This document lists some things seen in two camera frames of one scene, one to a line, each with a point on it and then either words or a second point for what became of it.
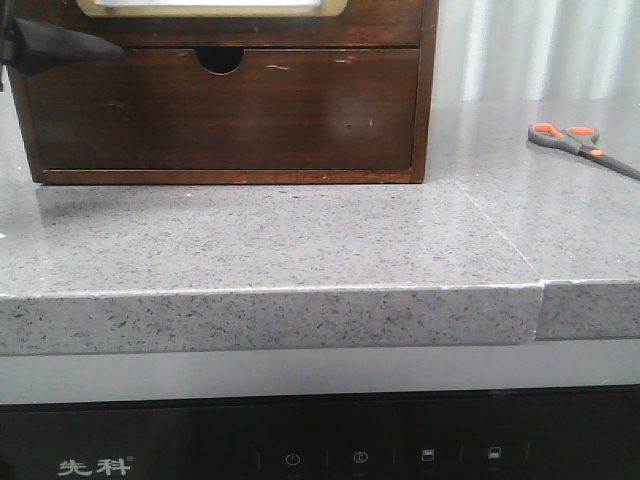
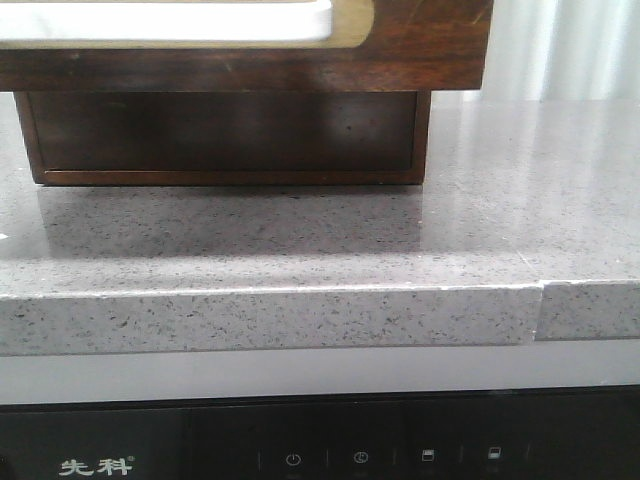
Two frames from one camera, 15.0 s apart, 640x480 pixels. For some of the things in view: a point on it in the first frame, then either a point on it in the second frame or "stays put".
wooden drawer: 277,109 stays put
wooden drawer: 237,23 → 373,45
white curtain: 504,50 stays put
